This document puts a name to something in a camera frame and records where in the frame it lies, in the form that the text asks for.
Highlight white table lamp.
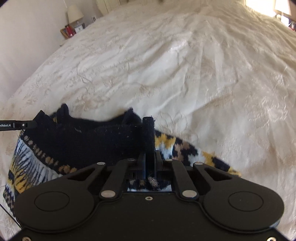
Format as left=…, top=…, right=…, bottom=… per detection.
left=67, top=4, right=84, bottom=24

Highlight small alarm clock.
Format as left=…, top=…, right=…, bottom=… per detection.
left=74, top=23, right=85, bottom=33

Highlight patterned knit sweater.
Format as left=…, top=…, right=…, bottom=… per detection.
left=3, top=104, right=240, bottom=211

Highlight white embroidered bedspread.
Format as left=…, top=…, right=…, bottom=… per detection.
left=1, top=1, right=295, bottom=239

